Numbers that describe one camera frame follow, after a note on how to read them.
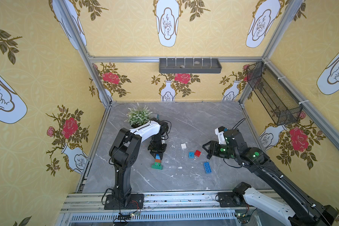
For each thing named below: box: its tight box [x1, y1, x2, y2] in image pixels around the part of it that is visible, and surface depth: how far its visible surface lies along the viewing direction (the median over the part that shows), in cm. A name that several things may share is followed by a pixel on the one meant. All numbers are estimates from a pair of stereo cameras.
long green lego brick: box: [151, 161, 162, 170], surface depth 85 cm
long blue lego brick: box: [203, 161, 212, 174], surface depth 85 cm
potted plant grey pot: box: [123, 102, 154, 129], surface depth 90 cm
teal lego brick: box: [188, 152, 195, 159], surface depth 91 cm
